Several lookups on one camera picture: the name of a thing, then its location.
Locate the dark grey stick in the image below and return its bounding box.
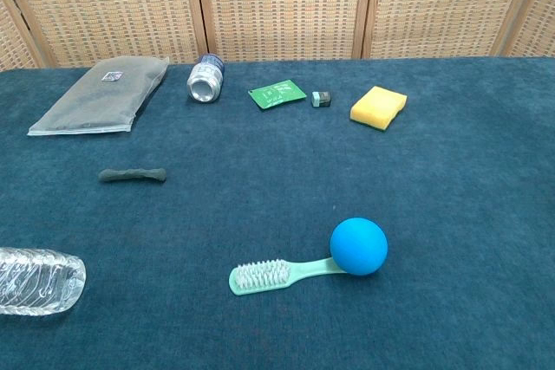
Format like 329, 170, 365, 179
98, 167, 168, 185

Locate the blue table carpet cloth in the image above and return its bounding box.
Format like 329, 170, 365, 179
0, 56, 555, 370

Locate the green sachet packet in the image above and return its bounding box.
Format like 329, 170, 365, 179
247, 78, 306, 114

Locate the small grey cube block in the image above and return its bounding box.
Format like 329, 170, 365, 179
310, 90, 335, 108

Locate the silver blue drink can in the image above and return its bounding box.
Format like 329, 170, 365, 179
186, 54, 225, 103

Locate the yellow sponge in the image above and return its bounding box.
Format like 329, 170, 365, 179
349, 86, 408, 133

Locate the blue ball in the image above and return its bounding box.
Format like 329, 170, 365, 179
330, 217, 389, 276

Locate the mint green brush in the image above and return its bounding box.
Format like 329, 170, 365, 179
228, 256, 348, 297

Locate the woven folding screen panel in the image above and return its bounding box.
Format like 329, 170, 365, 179
0, 0, 207, 68
193, 0, 375, 63
362, 0, 537, 60
0, 0, 40, 71
505, 0, 555, 58

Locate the grey zip pouch bag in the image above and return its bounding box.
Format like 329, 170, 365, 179
27, 55, 171, 137

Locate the clear plastic water bottle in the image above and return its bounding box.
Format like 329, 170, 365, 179
0, 247, 87, 316

